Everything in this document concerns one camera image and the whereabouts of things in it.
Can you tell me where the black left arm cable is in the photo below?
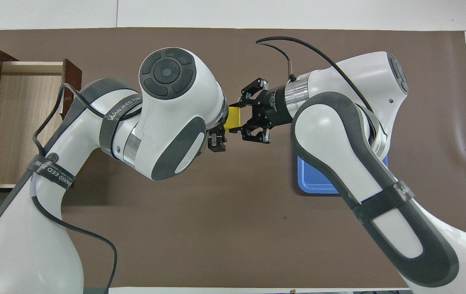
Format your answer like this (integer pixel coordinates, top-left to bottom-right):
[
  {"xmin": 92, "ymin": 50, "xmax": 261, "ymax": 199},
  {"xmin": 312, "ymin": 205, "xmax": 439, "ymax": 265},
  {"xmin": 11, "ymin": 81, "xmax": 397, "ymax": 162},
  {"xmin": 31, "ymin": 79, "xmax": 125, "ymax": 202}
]
[{"xmin": 32, "ymin": 83, "xmax": 118, "ymax": 294}]

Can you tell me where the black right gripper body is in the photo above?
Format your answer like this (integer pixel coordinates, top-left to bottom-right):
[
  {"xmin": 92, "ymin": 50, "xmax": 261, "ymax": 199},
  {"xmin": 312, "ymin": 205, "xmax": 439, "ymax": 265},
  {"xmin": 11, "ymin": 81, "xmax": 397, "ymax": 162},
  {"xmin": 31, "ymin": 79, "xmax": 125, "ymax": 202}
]
[{"xmin": 257, "ymin": 84, "xmax": 295, "ymax": 129}]

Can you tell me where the blue plastic tray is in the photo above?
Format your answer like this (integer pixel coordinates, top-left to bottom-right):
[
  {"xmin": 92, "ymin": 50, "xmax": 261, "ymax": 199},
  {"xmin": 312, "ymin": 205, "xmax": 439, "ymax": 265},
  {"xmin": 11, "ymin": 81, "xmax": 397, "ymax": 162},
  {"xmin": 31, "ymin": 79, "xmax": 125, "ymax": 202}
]
[{"xmin": 297, "ymin": 154, "xmax": 389, "ymax": 194}]

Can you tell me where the brown table mat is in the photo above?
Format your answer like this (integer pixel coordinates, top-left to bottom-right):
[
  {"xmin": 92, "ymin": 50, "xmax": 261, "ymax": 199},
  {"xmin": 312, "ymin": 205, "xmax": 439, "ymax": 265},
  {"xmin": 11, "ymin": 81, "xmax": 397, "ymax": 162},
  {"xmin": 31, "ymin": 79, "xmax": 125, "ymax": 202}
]
[{"xmin": 0, "ymin": 27, "xmax": 466, "ymax": 288}]

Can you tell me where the yellow cube block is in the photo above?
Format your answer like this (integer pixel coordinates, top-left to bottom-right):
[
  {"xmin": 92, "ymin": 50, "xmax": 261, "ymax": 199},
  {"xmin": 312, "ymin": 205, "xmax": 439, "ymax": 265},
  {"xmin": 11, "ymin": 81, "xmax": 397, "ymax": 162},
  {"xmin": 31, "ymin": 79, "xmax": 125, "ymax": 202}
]
[{"xmin": 223, "ymin": 107, "xmax": 243, "ymax": 132}]

